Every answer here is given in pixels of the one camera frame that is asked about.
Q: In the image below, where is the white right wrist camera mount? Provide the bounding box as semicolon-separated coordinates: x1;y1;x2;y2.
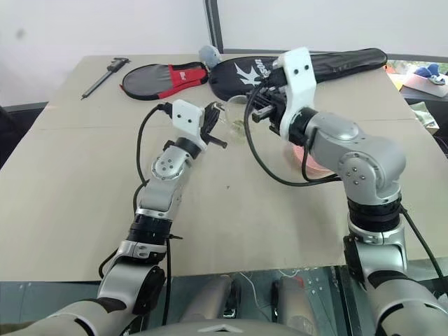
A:
272;46;318;141

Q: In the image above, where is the dark window frame post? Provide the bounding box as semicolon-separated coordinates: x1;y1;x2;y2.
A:
205;0;225;54

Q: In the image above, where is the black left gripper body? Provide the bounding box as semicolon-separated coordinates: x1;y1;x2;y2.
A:
199;103;220;141

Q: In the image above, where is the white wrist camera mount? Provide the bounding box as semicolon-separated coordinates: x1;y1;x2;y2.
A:
170;99;207;152
272;46;318;141

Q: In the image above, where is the flat cardboard box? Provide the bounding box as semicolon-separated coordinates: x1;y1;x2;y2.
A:
400;75;448;101

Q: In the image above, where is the grey rounded robot thigh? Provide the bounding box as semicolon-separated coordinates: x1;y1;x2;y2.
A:
181;274;234;323
272;269;316;326

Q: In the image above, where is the long black racket bag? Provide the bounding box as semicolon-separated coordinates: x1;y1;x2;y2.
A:
209;48;389;100

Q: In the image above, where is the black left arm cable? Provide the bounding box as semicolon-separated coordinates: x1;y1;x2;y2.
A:
97;103;176;330

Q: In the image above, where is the blue cloth item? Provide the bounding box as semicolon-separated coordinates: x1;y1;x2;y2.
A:
415;62;446;85

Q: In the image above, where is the grey blue plush toy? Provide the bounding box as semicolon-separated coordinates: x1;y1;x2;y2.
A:
198;44;222;69

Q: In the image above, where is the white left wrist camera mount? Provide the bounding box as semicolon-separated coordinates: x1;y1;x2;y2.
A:
170;99;207;152

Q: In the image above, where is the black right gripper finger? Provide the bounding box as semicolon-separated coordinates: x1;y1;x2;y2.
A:
251;106;279;123
246;87;277;106

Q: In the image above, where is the pink plate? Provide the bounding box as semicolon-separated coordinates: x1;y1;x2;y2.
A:
281;143;337;176

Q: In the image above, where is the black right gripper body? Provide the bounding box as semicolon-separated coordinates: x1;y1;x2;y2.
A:
260;66;290;134

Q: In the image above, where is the clear glass mug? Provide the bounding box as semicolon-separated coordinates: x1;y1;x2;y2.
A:
216;94;250;143

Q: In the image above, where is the red and black racket cover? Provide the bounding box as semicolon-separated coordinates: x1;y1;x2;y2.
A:
120;61;211;101

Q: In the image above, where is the black vernier caliper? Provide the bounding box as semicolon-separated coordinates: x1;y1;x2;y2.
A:
80;56;132;102

